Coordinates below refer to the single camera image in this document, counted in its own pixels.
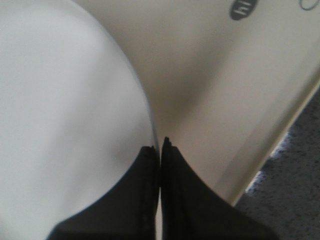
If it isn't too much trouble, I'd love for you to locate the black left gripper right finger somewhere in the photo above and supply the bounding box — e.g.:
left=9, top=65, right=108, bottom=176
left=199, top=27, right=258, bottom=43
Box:
left=161, top=137, right=278, bottom=240

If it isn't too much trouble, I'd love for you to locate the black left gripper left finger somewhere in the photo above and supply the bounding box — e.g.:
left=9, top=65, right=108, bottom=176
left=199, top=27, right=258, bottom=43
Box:
left=48, top=146, right=159, bottom=240

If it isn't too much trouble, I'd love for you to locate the beige rabbit serving tray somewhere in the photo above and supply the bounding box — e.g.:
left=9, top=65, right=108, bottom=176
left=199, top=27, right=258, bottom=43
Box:
left=79, top=0, right=320, bottom=204

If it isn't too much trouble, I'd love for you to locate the white round plate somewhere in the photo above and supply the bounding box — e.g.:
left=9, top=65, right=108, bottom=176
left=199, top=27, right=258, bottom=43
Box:
left=0, top=0, right=156, bottom=240

